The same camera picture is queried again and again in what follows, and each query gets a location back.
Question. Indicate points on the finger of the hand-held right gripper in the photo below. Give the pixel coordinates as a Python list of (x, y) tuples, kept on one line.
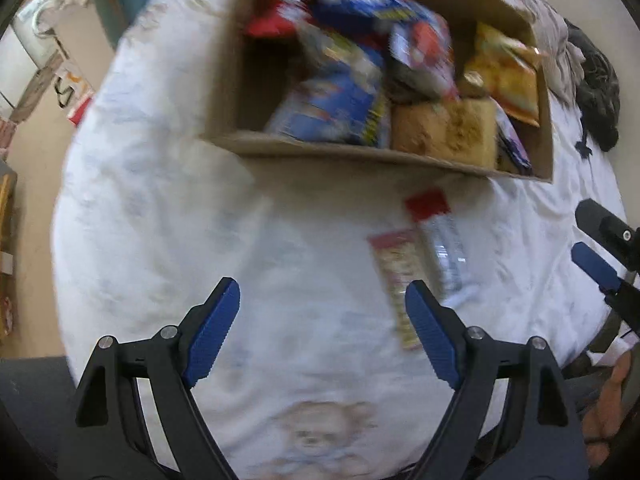
[(607, 227), (595, 266)]

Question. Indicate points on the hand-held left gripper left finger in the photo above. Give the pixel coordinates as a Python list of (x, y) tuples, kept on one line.
[(212, 332)]

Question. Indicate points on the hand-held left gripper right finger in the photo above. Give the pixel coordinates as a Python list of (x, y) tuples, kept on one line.
[(432, 332)]

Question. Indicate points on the beige red-edged stick packet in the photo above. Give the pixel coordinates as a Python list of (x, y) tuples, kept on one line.
[(395, 270)]

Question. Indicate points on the clear packet with red top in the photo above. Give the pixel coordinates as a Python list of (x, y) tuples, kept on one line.
[(442, 245)]

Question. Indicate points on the purple snack packet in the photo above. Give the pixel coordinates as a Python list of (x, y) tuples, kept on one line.
[(512, 147)]

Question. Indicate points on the yellow chip packet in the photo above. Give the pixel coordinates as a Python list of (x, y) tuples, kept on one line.
[(505, 75)]

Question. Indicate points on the tan biscuit packet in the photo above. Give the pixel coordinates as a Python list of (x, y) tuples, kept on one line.
[(440, 130)]

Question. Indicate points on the cardboard box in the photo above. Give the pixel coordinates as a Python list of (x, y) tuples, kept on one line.
[(350, 154)]

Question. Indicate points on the red white blue snack packet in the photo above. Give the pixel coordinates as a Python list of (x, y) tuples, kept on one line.
[(425, 45)]

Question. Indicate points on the dark blue snack packet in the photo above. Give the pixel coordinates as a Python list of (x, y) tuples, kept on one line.
[(360, 5)]

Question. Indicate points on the person's right hand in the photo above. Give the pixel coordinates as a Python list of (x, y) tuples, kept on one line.
[(602, 410)]

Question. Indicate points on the white bed sheet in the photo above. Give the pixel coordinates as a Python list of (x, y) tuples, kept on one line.
[(175, 210)]

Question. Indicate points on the dark green clothing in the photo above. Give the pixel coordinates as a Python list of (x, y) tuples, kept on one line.
[(597, 90)]

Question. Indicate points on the beige printed blanket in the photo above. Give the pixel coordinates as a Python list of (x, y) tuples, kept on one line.
[(550, 50)]

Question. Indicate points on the brown wooden furniture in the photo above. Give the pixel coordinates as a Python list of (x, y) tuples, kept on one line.
[(6, 210)]

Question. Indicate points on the red white paper bag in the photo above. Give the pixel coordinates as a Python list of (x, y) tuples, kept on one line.
[(75, 92)]

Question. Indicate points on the white cabinet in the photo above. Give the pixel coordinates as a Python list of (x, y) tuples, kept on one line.
[(15, 77)]

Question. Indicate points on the white washing machine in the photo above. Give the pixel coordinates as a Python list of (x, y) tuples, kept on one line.
[(30, 35)]

